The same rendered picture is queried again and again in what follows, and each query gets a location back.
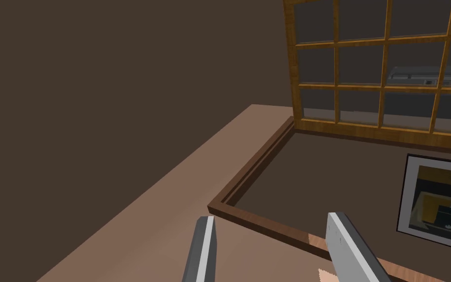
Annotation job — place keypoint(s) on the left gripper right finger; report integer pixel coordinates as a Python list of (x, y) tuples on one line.
[(347, 250)]

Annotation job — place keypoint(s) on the framed wall picture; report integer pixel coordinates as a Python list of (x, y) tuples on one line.
[(438, 201)]

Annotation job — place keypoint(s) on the wooden lattice window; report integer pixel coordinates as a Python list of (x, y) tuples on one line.
[(382, 86)]

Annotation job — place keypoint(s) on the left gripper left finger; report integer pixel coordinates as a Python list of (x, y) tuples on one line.
[(202, 254)]

